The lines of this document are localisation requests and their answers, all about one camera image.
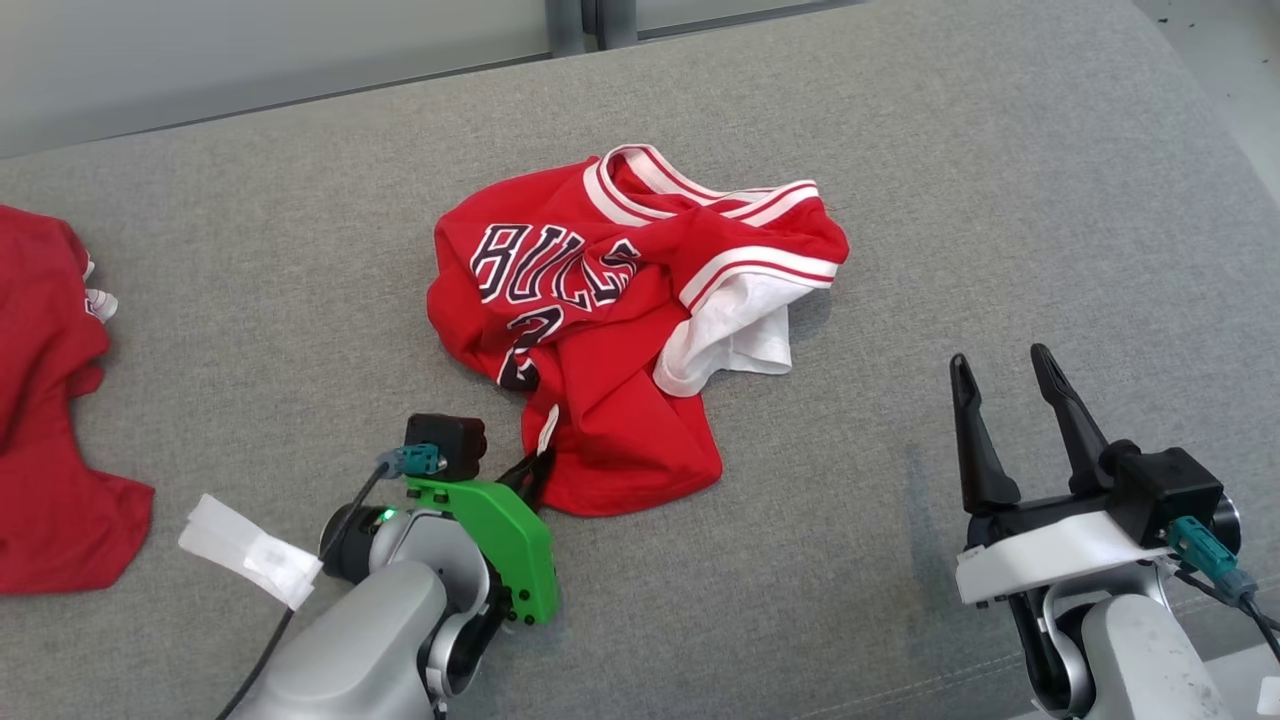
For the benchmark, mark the red garment white striped edge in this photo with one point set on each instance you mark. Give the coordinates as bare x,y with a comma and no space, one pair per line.
50,450

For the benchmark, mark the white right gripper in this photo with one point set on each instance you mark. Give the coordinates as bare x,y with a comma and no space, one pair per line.
1040,550

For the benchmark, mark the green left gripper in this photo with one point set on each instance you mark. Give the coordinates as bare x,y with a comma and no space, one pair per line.
510,545

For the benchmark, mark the grey fabric sofa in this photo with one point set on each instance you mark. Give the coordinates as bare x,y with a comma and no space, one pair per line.
900,150

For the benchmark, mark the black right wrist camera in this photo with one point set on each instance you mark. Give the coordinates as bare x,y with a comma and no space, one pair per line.
1165,490

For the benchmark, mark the red Bulls basketball jersey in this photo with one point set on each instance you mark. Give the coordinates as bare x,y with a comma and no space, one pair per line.
610,420

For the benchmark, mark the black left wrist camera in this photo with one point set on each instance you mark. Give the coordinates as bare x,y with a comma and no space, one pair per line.
450,440

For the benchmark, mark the grey metal frame post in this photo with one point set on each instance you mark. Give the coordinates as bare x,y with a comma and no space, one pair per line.
595,22

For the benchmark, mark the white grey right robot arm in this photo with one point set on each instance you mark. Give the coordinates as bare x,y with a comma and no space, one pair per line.
1140,660

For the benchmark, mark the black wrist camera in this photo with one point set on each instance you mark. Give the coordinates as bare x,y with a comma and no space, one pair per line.
450,440
1165,490

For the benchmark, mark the white tape label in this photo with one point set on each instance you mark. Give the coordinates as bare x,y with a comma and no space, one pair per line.
250,550

